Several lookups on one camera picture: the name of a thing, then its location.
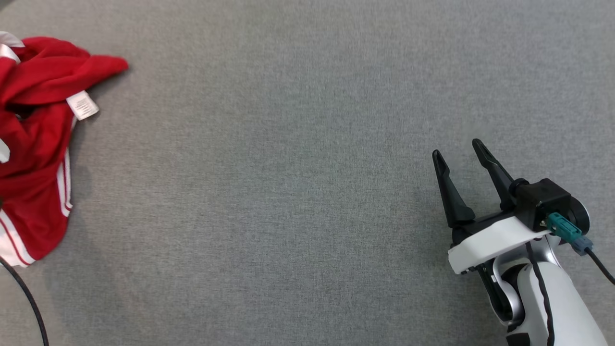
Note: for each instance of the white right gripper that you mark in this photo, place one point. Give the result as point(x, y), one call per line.
point(490, 238)

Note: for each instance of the red basketball jersey number 23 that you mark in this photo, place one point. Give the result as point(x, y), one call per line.
point(48, 72)

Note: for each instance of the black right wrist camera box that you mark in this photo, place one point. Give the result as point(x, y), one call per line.
point(543, 197)

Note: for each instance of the teal right camera connector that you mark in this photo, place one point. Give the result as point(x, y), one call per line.
point(563, 227)

